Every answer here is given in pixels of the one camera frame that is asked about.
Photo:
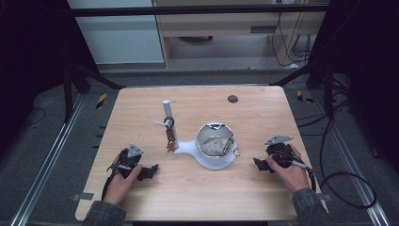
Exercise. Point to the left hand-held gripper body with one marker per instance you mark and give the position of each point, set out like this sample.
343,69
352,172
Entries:
128,160

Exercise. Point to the black horizontal bar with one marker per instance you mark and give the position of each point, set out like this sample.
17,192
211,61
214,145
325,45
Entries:
188,10

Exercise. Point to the white stand with round tray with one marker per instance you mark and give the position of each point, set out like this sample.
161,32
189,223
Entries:
189,147

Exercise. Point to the white textured fabric pouch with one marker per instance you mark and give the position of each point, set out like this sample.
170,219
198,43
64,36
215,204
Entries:
214,147

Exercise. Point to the black metal stand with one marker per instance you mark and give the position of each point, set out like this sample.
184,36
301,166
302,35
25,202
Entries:
327,91
67,94

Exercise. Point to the grey tape strip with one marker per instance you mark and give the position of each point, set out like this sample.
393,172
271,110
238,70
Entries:
325,197
83,196

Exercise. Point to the person's right hand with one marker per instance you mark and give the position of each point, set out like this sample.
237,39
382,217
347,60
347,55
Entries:
291,177

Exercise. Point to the aluminium floor rail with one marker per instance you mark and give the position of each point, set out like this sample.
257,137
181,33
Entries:
47,163
351,163

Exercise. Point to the white cabinet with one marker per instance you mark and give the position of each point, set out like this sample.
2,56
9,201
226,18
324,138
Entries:
122,37

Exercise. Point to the person's left hand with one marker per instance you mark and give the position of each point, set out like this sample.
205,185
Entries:
119,188

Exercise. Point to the grey round table grommet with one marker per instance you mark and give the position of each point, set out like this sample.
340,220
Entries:
232,99

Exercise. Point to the yellow black tape marker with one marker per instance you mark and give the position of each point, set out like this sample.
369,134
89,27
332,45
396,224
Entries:
101,100
303,97

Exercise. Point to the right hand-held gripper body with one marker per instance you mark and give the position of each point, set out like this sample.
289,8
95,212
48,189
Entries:
280,152

